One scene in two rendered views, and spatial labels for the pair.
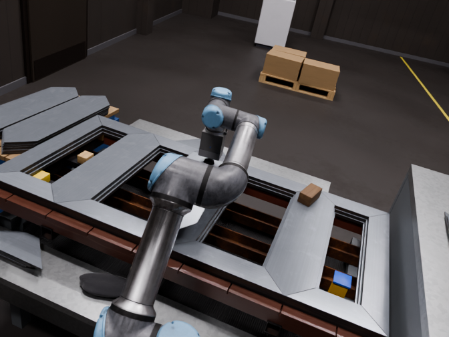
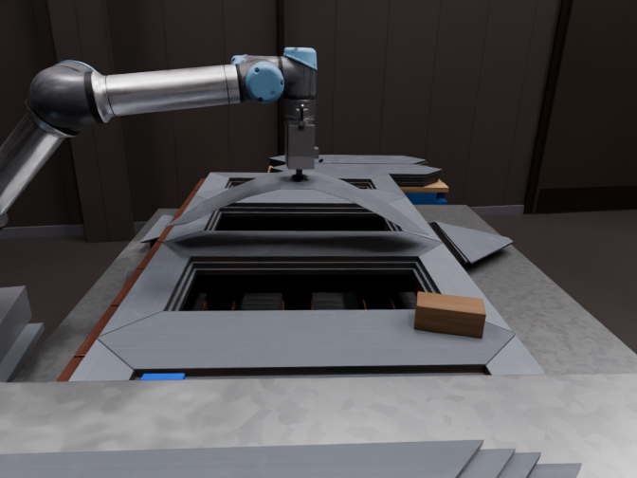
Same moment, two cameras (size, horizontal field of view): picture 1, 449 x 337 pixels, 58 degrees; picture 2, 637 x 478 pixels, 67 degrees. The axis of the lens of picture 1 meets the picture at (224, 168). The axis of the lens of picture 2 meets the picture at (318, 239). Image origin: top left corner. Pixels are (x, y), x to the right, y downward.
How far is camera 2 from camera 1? 1.61 m
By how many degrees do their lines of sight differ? 65
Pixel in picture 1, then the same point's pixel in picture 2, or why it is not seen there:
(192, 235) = (201, 252)
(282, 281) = (135, 330)
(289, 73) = not seen: outside the picture
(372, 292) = not seen: hidden behind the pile
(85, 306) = (110, 279)
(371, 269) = not seen: hidden behind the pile
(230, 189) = (40, 86)
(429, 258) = (132, 399)
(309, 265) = (202, 354)
